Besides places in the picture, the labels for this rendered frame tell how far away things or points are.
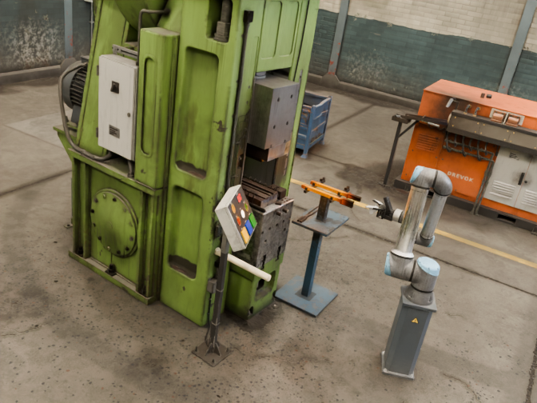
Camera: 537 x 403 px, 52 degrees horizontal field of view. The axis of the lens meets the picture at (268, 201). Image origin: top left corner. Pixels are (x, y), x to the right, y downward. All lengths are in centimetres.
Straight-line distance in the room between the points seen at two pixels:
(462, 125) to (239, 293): 358
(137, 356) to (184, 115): 161
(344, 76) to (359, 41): 75
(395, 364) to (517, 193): 343
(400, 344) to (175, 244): 171
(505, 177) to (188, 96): 429
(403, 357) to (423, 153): 352
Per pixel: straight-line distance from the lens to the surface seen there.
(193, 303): 408
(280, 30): 363
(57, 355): 393
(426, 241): 399
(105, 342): 399
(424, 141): 696
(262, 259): 397
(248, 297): 411
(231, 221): 315
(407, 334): 389
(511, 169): 687
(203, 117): 357
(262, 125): 354
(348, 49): 1145
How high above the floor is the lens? 259
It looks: 25 degrees down
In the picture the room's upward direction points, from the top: 9 degrees clockwise
